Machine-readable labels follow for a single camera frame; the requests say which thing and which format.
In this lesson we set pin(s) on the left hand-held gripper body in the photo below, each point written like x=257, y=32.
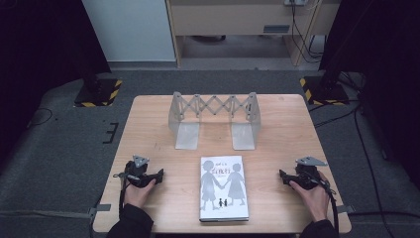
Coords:
x=137, y=172

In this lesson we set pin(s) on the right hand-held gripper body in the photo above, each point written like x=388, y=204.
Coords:
x=307, y=177

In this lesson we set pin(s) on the expandable grey metal book rack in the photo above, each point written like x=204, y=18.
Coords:
x=186, y=135

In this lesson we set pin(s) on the white book with grey figures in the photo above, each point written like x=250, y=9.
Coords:
x=224, y=211

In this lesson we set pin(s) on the person's left hand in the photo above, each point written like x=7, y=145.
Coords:
x=137, y=196

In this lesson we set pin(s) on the person's right hand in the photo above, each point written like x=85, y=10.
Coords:
x=315, y=201

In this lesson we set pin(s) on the grey tape piece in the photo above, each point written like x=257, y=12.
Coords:
x=345, y=209
x=102, y=208

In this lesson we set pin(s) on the black stand base yellow stripes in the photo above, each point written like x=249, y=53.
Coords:
x=105, y=91
x=322, y=91

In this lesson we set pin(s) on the dark curtain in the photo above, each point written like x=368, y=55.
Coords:
x=389, y=66
x=39, y=49

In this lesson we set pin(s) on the white panel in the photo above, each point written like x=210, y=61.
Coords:
x=132, y=29

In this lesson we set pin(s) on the light wooden desk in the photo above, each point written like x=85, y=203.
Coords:
x=231, y=18

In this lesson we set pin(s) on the white power strip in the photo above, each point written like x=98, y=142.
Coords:
x=294, y=2

